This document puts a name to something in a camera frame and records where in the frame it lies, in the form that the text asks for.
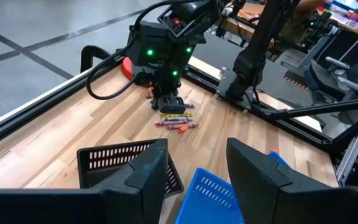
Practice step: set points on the white crayon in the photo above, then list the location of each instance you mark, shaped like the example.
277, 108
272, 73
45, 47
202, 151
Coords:
177, 119

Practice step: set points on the red crayon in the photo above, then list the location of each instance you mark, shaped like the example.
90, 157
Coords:
191, 125
170, 123

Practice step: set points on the silver metal bracket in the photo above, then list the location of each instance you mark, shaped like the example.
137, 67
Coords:
350, 158

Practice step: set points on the grey office chair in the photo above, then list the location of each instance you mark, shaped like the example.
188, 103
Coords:
322, 81

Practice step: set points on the red desk lamp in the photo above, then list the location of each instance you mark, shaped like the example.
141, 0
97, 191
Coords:
128, 69

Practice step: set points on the person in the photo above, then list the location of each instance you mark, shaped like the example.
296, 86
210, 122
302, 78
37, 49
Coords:
294, 28

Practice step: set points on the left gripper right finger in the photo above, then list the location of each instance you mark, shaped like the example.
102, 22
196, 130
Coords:
256, 183

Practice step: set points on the black plastic basket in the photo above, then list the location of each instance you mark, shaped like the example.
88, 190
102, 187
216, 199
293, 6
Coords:
110, 168

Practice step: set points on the orange crayon stub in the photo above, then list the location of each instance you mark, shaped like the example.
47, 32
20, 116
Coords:
183, 128
274, 152

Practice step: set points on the black frame clamp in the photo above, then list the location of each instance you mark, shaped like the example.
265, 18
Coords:
87, 54

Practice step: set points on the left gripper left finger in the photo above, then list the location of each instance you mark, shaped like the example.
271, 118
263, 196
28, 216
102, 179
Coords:
141, 186

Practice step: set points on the wooden workbench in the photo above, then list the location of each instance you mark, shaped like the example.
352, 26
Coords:
241, 28

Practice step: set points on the grey crayon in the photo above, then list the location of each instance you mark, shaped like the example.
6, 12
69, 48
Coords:
190, 105

